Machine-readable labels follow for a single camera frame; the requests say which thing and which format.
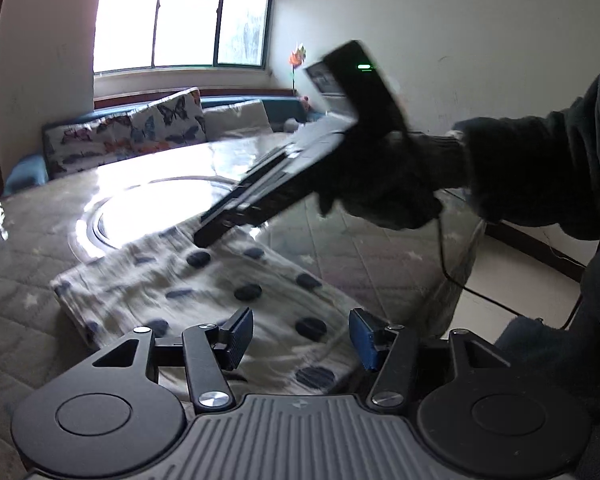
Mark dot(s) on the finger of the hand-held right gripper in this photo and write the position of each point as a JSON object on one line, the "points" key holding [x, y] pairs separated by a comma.
{"points": [[232, 200], [227, 225]]}

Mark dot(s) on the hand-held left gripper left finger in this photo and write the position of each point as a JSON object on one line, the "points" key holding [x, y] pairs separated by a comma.
{"points": [[240, 336]]}

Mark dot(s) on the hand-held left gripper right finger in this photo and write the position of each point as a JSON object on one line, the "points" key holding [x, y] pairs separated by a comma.
{"points": [[364, 340]]}

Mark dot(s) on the white polka dot pants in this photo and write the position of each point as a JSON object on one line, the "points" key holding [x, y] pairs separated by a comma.
{"points": [[205, 285]]}

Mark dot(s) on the person's right hand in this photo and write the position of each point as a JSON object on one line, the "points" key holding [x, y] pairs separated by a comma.
{"points": [[395, 180]]}

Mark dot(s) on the pink plush toy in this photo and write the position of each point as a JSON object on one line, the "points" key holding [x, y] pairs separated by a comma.
{"points": [[307, 103]]}

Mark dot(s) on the round black table recess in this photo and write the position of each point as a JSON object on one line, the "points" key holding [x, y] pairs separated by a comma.
{"points": [[155, 205]]}

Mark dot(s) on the plain white cushion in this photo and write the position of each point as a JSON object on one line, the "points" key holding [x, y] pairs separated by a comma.
{"points": [[237, 120]]}

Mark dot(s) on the colourful pinwheel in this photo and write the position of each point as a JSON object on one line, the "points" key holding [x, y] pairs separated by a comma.
{"points": [[297, 57]]}

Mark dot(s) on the square butterfly print cushion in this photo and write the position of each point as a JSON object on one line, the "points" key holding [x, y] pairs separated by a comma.
{"points": [[172, 115]]}

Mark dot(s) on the long butterfly print cushion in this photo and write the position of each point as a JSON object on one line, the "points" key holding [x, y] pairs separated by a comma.
{"points": [[95, 142]]}

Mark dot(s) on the window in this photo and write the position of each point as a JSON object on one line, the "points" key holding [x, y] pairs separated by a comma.
{"points": [[180, 20]]}

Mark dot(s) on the blue sofa bench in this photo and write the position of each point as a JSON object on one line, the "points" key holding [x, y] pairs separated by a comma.
{"points": [[27, 172]]}

